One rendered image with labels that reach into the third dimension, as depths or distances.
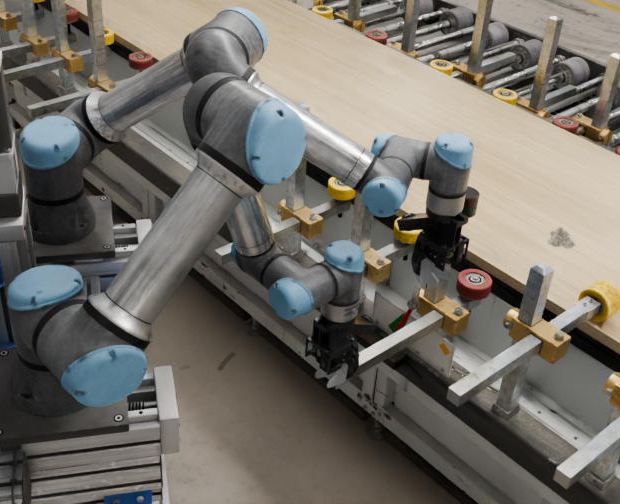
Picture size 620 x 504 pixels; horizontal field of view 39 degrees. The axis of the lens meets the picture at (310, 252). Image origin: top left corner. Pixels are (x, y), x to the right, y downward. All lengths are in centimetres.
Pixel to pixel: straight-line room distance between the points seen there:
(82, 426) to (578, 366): 117
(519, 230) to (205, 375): 129
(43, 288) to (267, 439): 158
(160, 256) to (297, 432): 167
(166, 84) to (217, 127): 49
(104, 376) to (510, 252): 120
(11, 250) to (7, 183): 12
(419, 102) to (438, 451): 109
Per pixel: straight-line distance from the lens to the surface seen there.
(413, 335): 198
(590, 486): 199
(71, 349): 134
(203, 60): 162
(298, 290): 159
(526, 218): 237
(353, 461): 285
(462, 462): 268
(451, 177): 172
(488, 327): 230
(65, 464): 164
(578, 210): 246
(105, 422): 152
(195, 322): 331
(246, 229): 160
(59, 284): 143
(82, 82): 361
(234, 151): 130
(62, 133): 186
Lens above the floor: 213
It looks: 35 degrees down
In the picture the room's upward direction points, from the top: 4 degrees clockwise
